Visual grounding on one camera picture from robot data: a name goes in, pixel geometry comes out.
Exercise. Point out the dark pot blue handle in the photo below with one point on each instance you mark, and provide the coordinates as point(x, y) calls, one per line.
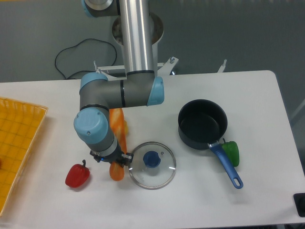
point(201, 124)

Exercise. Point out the glass lid blue knob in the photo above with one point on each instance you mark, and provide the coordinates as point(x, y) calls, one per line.
point(153, 165)

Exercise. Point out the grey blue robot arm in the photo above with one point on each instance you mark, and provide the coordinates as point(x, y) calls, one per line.
point(141, 86)

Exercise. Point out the yellow plastic basket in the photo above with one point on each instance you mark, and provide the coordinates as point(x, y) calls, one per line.
point(19, 125)

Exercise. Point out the yellow bell pepper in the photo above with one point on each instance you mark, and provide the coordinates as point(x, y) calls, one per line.
point(126, 128)

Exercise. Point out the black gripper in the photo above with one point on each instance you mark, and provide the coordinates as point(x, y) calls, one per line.
point(117, 154)

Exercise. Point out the green bell pepper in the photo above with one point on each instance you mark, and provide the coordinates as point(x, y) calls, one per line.
point(232, 151)

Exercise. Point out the red bell pepper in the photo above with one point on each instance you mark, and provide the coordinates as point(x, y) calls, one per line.
point(77, 175)

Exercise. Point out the long orange baguette bread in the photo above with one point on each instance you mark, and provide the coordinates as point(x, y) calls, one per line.
point(117, 125)

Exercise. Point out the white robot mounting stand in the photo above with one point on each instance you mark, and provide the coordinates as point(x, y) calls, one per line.
point(157, 31)

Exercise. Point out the black device at edge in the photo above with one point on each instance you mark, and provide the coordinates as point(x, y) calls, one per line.
point(299, 199)

